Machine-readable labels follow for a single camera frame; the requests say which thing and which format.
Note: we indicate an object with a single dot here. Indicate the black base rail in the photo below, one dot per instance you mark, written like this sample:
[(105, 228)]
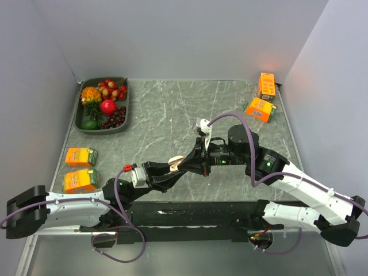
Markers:
[(194, 221)]

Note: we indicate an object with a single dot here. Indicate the orange juice box left lower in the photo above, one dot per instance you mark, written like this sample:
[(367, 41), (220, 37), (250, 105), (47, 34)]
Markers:
[(81, 181)]

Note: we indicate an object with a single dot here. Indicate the beige earbud charging case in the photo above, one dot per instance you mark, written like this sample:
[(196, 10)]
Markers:
[(174, 163)]

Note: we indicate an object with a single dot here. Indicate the red lychee bunch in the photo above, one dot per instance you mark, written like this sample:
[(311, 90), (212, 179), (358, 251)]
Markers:
[(113, 89)]

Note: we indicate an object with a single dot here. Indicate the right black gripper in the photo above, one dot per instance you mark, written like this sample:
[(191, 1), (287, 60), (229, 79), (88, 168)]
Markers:
[(194, 162)]

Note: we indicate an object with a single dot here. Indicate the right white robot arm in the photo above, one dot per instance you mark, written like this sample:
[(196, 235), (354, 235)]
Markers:
[(326, 212)]

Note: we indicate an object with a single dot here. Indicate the orange juice box tilted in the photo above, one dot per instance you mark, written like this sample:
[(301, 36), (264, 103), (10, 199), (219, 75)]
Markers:
[(261, 109)]

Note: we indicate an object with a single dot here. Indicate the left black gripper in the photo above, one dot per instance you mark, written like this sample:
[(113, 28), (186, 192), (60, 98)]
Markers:
[(160, 180)]

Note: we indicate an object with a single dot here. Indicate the orange juice box left upper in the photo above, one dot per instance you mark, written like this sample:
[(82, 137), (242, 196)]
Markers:
[(81, 157)]

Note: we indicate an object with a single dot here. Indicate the orange pineapple toy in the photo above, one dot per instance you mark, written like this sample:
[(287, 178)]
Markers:
[(91, 101)]

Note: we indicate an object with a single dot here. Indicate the grey fruit tray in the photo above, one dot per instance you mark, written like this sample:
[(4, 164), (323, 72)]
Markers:
[(80, 115)]

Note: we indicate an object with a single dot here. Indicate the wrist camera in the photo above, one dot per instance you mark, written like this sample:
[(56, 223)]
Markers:
[(201, 127), (138, 175)]

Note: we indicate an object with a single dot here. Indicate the orange juice box far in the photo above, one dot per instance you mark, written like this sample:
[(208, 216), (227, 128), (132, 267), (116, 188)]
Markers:
[(266, 87)]

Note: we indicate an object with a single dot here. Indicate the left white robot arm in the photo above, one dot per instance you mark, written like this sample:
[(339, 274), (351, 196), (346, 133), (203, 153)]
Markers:
[(105, 210)]

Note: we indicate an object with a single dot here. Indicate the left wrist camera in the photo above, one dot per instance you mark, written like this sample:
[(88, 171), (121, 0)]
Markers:
[(138, 175)]

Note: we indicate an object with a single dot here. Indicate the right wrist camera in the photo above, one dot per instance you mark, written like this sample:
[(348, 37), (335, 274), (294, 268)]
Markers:
[(201, 127)]

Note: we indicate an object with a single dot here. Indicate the green avocado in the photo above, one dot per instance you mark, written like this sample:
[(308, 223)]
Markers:
[(90, 125)]

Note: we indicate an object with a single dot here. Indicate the red apple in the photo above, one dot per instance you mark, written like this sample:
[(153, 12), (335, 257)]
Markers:
[(108, 107)]

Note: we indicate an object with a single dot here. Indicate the dark grape bunch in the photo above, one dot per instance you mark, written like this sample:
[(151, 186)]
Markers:
[(116, 119)]

